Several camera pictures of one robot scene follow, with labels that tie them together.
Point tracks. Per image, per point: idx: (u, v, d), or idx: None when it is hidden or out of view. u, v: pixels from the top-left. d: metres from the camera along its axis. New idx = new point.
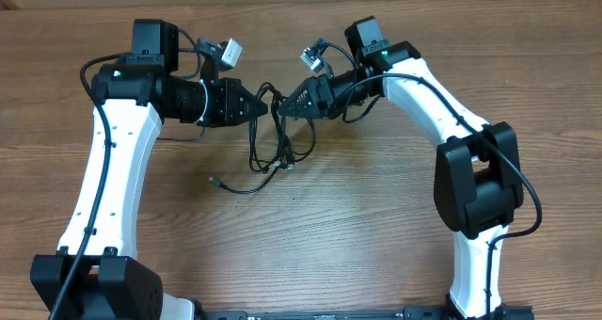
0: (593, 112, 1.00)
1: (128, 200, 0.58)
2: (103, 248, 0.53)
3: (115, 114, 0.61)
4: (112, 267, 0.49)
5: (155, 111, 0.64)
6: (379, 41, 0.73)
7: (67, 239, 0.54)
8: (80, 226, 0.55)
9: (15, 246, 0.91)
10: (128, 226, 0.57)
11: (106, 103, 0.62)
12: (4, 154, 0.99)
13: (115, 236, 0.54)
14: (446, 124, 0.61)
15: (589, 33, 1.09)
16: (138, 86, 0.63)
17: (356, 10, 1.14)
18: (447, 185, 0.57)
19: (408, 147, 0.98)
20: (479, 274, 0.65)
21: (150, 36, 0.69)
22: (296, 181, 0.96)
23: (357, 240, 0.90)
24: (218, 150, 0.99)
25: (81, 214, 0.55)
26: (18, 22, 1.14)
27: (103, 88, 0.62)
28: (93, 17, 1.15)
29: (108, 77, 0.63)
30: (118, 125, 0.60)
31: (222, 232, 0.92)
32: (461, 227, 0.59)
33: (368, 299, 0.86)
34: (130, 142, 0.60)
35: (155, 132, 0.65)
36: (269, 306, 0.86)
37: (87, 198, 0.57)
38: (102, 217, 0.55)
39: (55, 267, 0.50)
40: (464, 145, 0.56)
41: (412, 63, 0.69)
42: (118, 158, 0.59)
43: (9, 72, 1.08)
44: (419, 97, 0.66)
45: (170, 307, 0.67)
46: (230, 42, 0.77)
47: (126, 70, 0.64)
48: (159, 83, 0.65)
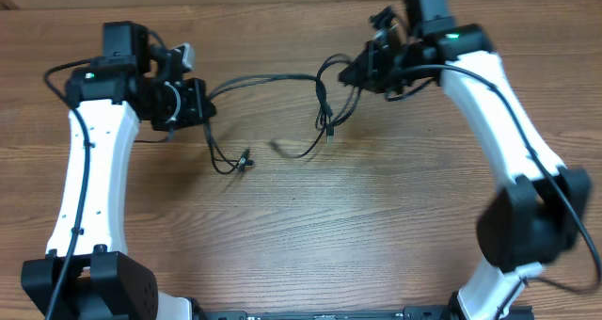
0: (593, 112, 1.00)
1: (113, 199, 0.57)
2: (93, 246, 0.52)
3: (91, 116, 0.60)
4: (102, 264, 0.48)
5: (131, 109, 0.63)
6: (442, 18, 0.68)
7: (54, 243, 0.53)
8: (66, 228, 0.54)
9: (15, 246, 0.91)
10: (116, 224, 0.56)
11: (81, 105, 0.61)
12: (4, 154, 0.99)
13: (103, 233, 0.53)
14: (517, 153, 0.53)
15: (588, 33, 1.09)
16: (111, 85, 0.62)
17: (356, 10, 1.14)
18: (500, 226, 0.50)
19: (408, 147, 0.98)
20: (500, 297, 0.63)
21: (120, 39, 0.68)
22: (295, 180, 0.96)
23: (357, 240, 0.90)
24: (219, 150, 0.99)
25: (66, 216, 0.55)
26: (18, 23, 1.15)
27: (77, 90, 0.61)
28: (94, 17, 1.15)
29: (81, 80, 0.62)
30: (95, 126, 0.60)
31: (222, 232, 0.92)
32: (500, 264, 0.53)
33: (368, 299, 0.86)
34: (110, 141, 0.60)
35: (133, 131, 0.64)
36: (269, 306, 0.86)
37: (71, 200, 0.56)
38: (87, 216, 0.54)
39: (46, 270, 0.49)
40: (532, 188, 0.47)
41: (483, 58, 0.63)
42: (98, 158, 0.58)
43: (10, 72, 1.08)
44: (483, 106, 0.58)
45: (167, 308, 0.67)
46: (187, 47, 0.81)
47: (98, 71, 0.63)
48: (133, 82, 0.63)
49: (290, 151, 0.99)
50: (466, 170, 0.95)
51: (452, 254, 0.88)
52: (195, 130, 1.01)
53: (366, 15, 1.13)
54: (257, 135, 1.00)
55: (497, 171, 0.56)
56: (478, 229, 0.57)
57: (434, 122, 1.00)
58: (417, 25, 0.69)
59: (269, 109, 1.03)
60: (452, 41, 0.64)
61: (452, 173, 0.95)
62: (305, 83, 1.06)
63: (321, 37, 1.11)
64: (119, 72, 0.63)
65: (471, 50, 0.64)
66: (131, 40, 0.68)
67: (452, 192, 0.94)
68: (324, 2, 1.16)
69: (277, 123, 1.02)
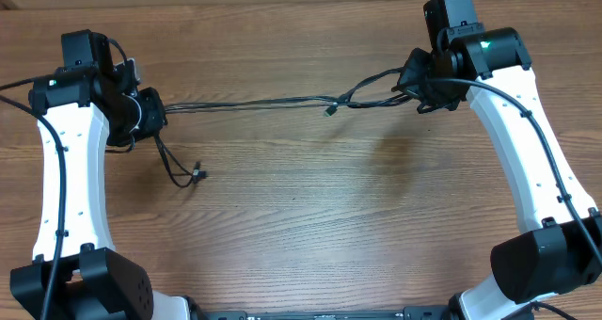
0: (593, 112, 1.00)
1: (94, 199, 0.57)
2: (79, 246, 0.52)
3: (59, 121, 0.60)
4: (91, 263, 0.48)
5: (99, 111, 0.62)
6: (470, 24, 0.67)
7: (39, 248, 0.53)
8: (50, 232, 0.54)
9: (15, 246, 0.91)
10: (101, 224, 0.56)
11: (48, 113, 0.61)
12: (4, 154, 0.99)
13: (88, 232, 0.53)
14: (546, 192, 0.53)
15: (589, 33, 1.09)
16: (76, 88, 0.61)
17: (356, 9, 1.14)
18: (520, 264, 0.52)
19: (406, 147, 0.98)
20: (507, 312, 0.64)
21: (78, 45, 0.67)
22: (295, 180, 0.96)
23: (357, 239, 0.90)
24: (219, 150, 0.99)
25: (49, 221, 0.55)
26: (18, 23, 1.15)
27: (41, 98, 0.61)
28: (94, 17, 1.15)
29: (44, 88, 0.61)
30: (65, 131, 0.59)
31: (222, 232, 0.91)
32: (514, 296, 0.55)
33: (368, 299, 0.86)
34: (82, 142, 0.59)
35: (105, 132, 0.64)
36: (269, 306, 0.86)
37: (52, 203, 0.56)
38: (71, 218, 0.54)
39: (35, 275, 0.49)
40: (562, 239, 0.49)
41: (517, 75, 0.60)
42: (74, 161, 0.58)
43: (10, 72, 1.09)
44: (515, 135, 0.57)
45: (166, 308, 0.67)
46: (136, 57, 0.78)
47: (60, 77, 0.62)
48: (97, 84, 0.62)
49: (288, 151, 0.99)
50: (466, 170, 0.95)
51: (452, 254, 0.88)
52: (195, 130, 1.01)
53: (367, 15, 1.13)
54: (257, 135, 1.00)
55: (520, 203, 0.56)
56: (494, 253, 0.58)
57: (434, 122, 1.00)
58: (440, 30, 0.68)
59: (269, 108, 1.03)
60: (483, 49, 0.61)
61: (452, 173, 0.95)
62: (305, 83, 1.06)
63: (321, 36, 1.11)
64: (82, 75, 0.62)
65: (503, 60, 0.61)
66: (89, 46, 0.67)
67: (452, 192, 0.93)
68: (324, 2, 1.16)
69: (277, 123, 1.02)
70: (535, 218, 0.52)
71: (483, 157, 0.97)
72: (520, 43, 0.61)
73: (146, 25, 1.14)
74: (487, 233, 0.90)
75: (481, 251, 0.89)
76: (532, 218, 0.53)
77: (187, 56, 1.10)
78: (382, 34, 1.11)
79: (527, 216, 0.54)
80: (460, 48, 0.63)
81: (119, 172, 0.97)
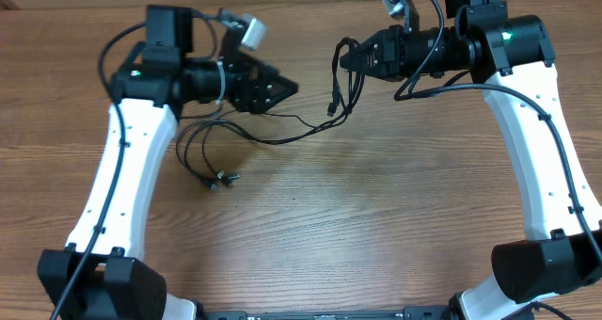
0: (593, 112, 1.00)
1: (138, 202, 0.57)
2: (111, 248, 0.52)
3: (132, 115, 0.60)
4: (116, 266, 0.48)
5: (171, 113, 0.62)
6: (493, 2, 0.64)
7: (75, 236, 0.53)
8: (89, 223, 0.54)
9: (15, 247, 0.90)
10: (137, 228, 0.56)
11: (124, 102, 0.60)
12: (4, 154, 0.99)
13: (124, 236, 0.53)
14: (559, 202, 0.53)
15: (589, 33, 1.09)
16: (157, 85, 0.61)
17: (356, 10, 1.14)
18: (524, 268, 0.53)
19: (407, 147, 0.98)
20: (507, 312, 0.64)
21: (164, 25, 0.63)
22: (295, 180, 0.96)
23: (357, 239, 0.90)
24: (218, 149, 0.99)
25: (92, 211, 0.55)
26: (18, 23, 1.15)
27: (121, 86, 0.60)
28: (94, 17, 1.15)
29: (126, 76, 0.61)
30: (133, 125, 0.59)
31: (222, 232, 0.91)
32: (514, 294, 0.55)
33: (368, 299, 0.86)
34: (145, 143, 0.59)
35: (170, 134, 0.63)
36: (269, 306, 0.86)
37: (99, 195, 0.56)
38: (112, 216, 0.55)
39: (63, 263, 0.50)
40: (567, 251, 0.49)
41: (539, 72, 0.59)
42: (130, 160, 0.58)
43: (9, 72, 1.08)
44: (530, 138, 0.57)
45: (171, 306, 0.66)
46: (253, 24, 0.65)
47: (145, 71, 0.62)
48: (177, 86, 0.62)
49: (287, 151, 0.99)
50: (466, 170, 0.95)
51: (452, 255, 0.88)
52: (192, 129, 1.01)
53: (367, 15, 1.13)
54: (258, 134, 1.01)
55: (529, 207, 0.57)
56: (494, 252, 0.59)
57: (434, 122, 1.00)
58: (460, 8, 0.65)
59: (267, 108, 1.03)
60: (505, 40, 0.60)
61: (452, 173, 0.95)
62: (305, 83, 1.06)
63: (321, 37, 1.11)
64: (166, 75, 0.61)
65: (523, 53, 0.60)
66: (218, 11, 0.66)
67: (452, 192, 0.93)
68: (324, 2, 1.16)
69: (277, 122, 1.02)
70: (544, 226, 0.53)
71: (483, 158, 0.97)
72: (544, 35, 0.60)
73: None
74: (487, 233, 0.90)
75: (481, 251, 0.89)
76: (541, 228, 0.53)
77: None
78: None
79: (534, 224, 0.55)
80: (480, 37, 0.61)
81: None
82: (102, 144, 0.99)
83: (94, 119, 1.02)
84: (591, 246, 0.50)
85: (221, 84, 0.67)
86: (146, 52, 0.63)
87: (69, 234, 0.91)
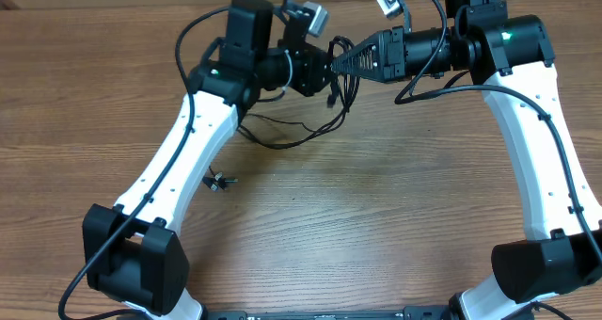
0: (594, 112, 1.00)
1: (188, 185, 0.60)
2: (153, 217, 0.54)
3: (202, 104, 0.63)
4: (156, 234, 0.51)
5: (237, 114, 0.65)
6: (492, 3, 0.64)
7: (125, 199, 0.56)
8: (141, 190, 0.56)
9: (15, 247, 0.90)
10: (181, 208, 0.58)
11: (198, 93, 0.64)
12: (4, 154, 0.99)
13: (167, 212, 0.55)
14: (559, 202, 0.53)
15: (588, 33, 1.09)
16: (230, 88, 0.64)
17: (356, 9, 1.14)
18: (524, 268, 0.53)
19: (408, 147, 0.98)
20: (508, 312, 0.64)
21: (244, 27, 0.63)
22: (296, 180, 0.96)
23: (357, 239, 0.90)
24: (220, 149, 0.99)
25: (146, 181, 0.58)
26: (18, 23, 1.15)
27: (199, 80, 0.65)
28: (93, 17, 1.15)
29: (206, 72, 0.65)
30: (202, 115, 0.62)
31: (222, 232, 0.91)
32: (514, 295, 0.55)
33: (368, 299, 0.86)
34: (208, 133, 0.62)
35: (229, 133, 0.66)
36: (269, 306, 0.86)
37: (156, 168, 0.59)
38: (162, 190, 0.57)
39: (108, 218, 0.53)
40: (567, 251, 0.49)
41: (539, 72, 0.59)
42: (192, 144, 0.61)
43: (9, 72, 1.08)
44: (530, 138, 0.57)
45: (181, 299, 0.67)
46: (319, 11, 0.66)
47: (224, 70, 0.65)
48: (248, 91, 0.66)
49: (288, 152, 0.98)
50: (466, 170, 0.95)
51: (452, 255, 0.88)
52: None
53: (366, 15, 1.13)
54: (259, 133, 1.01)
55: (529, 207, 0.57)
56: (494, 252, 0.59)
57: (434, 121, 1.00)
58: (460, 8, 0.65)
59: (268, 109, 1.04)
60: (505, 40, 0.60)
61: (452, 172, 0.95)
62: None
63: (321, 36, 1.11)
64: (240, 78, 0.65)
65: (523, 52, 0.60)
66: (283, 0, 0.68)
67: (452, 192, 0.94)
68: (324, 2, 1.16)
69: (278, 122, 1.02)
70: (544, 227, 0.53)
71: (483, 157, 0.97)
72: (544, 35, 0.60)
73: (145, 25, 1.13)
74: (488, 232, 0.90)
75: (481, 251, 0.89)
76: (541, 228, 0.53)
77: (187, 56, 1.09)
78: None
79: (534, 224, 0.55)
80: (479, 36, 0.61)
81: (118, 172, 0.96)
82: (102, 144, 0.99)
83: (94, 120, 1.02)
84: (591, 245, 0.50)
85: (290, 72, 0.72)
86: (225, 50, 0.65)
87: (69, 234, 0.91)
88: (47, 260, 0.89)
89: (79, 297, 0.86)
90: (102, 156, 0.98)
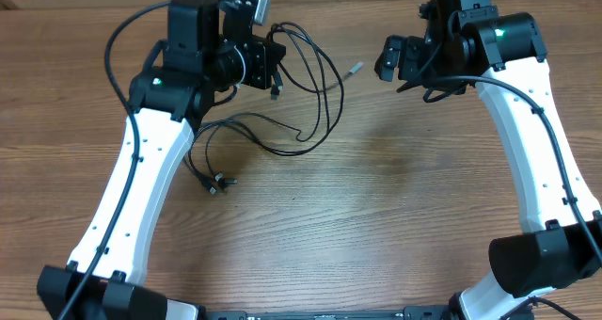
0: (593, 112, 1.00)
1: (146, 219, 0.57)
2: (113, 270, 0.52)
3: (147, 127, 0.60)
4: (118, 291, 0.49)
5: (189, 127, 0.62)
6: (483, 7, 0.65)
7: (77, 253, 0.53)
8: (94, 240, 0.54)
9: (15, 247, 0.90)
10: (143, 245, 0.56)
11: (140, 113, 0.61)
12: (4, 154, 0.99)
13: (128, 261, 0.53)
14: (552, 193, 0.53)
15: (589, 33, 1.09)
16: (179, 95, 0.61)
17: (356, 10, 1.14)
18: (520, 261, 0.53)
19: (408, 147, 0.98)
20: (505, 310, 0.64)
21: (188, 25, 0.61)
22: (295, 180, 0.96)
23: (357, 239, 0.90)
24: (218, 150, 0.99)
25: (97, 228, 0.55)
26: (18, 23, 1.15)
27: (141, 93, 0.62)
28: (94, 17, 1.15)
29: (148, 84, 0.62)
30: (149, 138, 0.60)
31: (222, 232, 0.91)
32: (513, 290, 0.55)
33: (368, 299, 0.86)
34: (159, 157, 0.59)
35: (185, 147, 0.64)
36: (269, 306, 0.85)
37: (106, 213, 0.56)
38: (117, 237, 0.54)
39: (63, 281, 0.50)
40: (562, 240, 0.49)
41: (531, 67, 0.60)
42: (143, 174, 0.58)
43: (9, 72, 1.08)
44: (525, 132, 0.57)
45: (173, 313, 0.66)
46: None
47: (166, 78, 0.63)
48: (198, 97, 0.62)
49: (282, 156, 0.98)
50: (466, 170, 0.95)
51: (452, 254, 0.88)
52: None
53: (366, 15, 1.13)
54: (257, 134, 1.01)
55: (524, 200, 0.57)
56: (490, 247, 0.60)
57: (434, 121, 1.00)
58: (451, 14, 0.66)
59: (268, 109, 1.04)
60: (498, 37, 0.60)
61: (452, 173, 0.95)
62: (303, 83, 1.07)
63: (321, 36, 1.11)
64: (187, 85, 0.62)
65: (515, 49, 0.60)
66: None
67: (452, 192, 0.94)
68: (324, 2, 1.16)
69: (277, 122, 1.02)
70: (539, 219, 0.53)
71: (483, 158, 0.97)
72: (536, 31, 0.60)
73: (146, 25, 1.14)
74: (487, 233, 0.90)
75: (481, 251, 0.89)
76: (535, 219, 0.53)
77: None
78: (382, 34, 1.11)
79: (530, 216, 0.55)
80: (472, 34, 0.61)
81: None
82: (102, 144, 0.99)
83: (93, 120, 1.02)
84: (587, 238, 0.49)
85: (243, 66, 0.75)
86: (167, 54, 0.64)
87: (69, 234, 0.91)
88: (46, 260, 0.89)
89: None
90: (102, 156, 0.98)
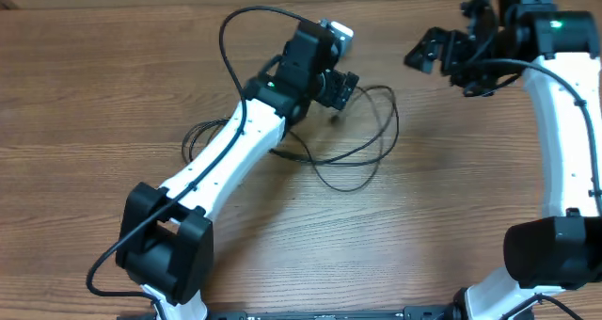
0: None
1: (229, 183, 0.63)
2: (197, 204, 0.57)
3: (255, 111, 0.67)
4: (196, 223, 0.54)
5: (283, 126, 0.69)
6: (542, 3, 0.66)
7: (172, 183, 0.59)
8: (187, 178, 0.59)
9: (15, 247, 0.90)
10: (218, 202, 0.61)
11: (253, 101, 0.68)
12: (4, 154, 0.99)
13: (211, 203, 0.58)
14: (578, 184, 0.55)
15: None
16: (284, 100, 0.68)
17: (356, 10, 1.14)
18: (534, 245, 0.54)
19: (408, 147, 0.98)
20: (508, 306, 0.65)
21: (308, 48, 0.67)
22: (295, 180, 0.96)
23: (357, 240, 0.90)
24: None
25: (193, 169, 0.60)
26: (18, 23, 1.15)
27: (255, 89, 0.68)
28: (94, 17, 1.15)
29: (263, 84, 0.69)
30: (253, 120, 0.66)
31: (221, 232, 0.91)
32: (521, 276, 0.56)
33: (368, 299, 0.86)
34: (255, 137, 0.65)
35: (274, 139, 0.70)
36: (269, 306, 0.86)
37: (204, 160, 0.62)
38: (208, 183, 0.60)
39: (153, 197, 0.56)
40: (579, 229, 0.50)
41: (582, 62, 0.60)
42: (241, 145, 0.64)
43: (9, 72, 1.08)
44: (562, 120, 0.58)
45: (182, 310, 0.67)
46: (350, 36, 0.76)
47: (279, 84, 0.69)
48: (297, 109, 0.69)
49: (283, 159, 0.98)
50: (466, 170, 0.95)
51: (451, 255, 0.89)
52: (196, 131, 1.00)
53: (367, 15, 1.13)
54: None
55: (548, 185, 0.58)
56: (507, 232, 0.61)
57: (434, 121, 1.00)
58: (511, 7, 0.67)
59: None
60: (554, 28, 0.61)
61: (452, 173, 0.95)
62: None
63: None
64: (294, 95, 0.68)
65: (571, 43, 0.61)
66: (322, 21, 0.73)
67: (452, 193, 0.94)
68: (324, 2, 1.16)
69: None
70: (560, 205, 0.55)
71: (483, 157, 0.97)
72: (594, 30, 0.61)
73: (145, 25, 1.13)
74: (487, 233, 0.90)
75: (481, 251, 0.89)
76: (557, 204, 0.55)
77: (186, 56, 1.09)
78: (383, 34, 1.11)
79: (551, 201, 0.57)
80: (528, 22, 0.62)
81: (119, 172, 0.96)
82: (102, 144, 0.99)
83: (93, 120, 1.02)
84: None
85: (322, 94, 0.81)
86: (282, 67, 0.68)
87: (68, 234, 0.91)
88: (46, 260, 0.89)
89: (79, 297, 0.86)
90: (102, 156, 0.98)
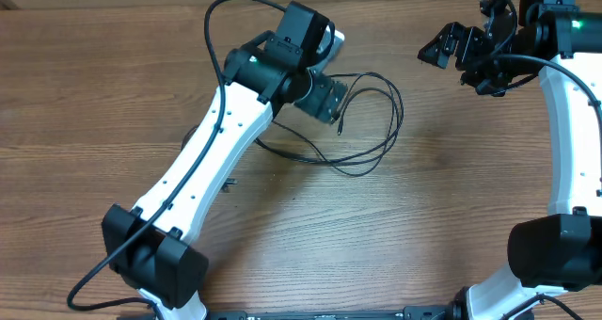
0: None
1: (212, 185, 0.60)
2: (172, 226, 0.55)
3: (234, 100, 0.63)
4: (173, 247, 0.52)
5: (271, 110, 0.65)
6: (565, 4, 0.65)
7: (145, 200, 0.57)
8: (162, 195, 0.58)
9: (15, 247, 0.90)
10: (202, 210, 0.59)
11: (233, 84, 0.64)
12: (4, 154, 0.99)
13: (186, 220, 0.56)
14: (588, 183, 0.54)
15: None
16: (272, 74, 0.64)
17: (356, 10, 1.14)
18: (539, 243, 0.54)
19: (408, 147, 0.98)
20: (511, 305, 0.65)
21: (300, 23, 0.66)
22: (296, 180, 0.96)
23: (357, 240, 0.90)
24: None
25: (166, 183, 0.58)
26: (18, 23, 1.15)
27: (238, 65, 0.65)
28: (93, 17, 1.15)
29: (245, 58, 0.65)
30: (232, 113, 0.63)
31: (222, 232, 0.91)
32: (524, 273, 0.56)
33: (368, 299, 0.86)
34: (237, 132, 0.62)
35: (263, 126, 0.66)
36: (269, 306, 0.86)
37: (180, 170, 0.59)
38: (182, 196, 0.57)
39: (126, 221, 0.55)
40: (585, 228, 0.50)
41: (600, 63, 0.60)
42: (220, 144, 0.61)
43: (9, 72, 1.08)
44: (576, 120, 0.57)
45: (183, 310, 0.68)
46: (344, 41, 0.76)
47: (264, 59, 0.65)
48: (288, 82, 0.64)
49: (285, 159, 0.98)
50: (466, 170, 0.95)
51: (452, 255, 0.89)
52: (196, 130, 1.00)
53: (367, 15, 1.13)
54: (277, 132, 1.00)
55: (558, 184, 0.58)
56: (514, 231, 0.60)
57: (434, 122, 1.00)
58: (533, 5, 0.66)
59: None
60: (575, 28, 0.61)
61: (452, 173, 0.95)
62: None
63: None
64: (281, 70, 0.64)
65: (591, 44, 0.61)
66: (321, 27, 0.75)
67: (452, 192, 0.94)
68: (324, 2, 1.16)
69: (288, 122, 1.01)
70: (567, 203, 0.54)
71: (483, 157, 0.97)
72: None
73: (145, 25, 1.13)
74: (487, 233, 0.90)
75: (481, 251, 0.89)
76: (564, 202, 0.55)
77: (186, 56, 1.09)
78: (383, 34, 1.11)
79: (559, 200, 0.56)
80: (547, 22, 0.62)
81: (118, 172, 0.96)
82: (102, 144, 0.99)
83: (93, 120, 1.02)
84: None
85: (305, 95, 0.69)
86: (272, 42, 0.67)
87: (68, 234, 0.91)
88: (45, 260, 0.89)
89: (79, 297, 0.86)
90: (102, 156, 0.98)
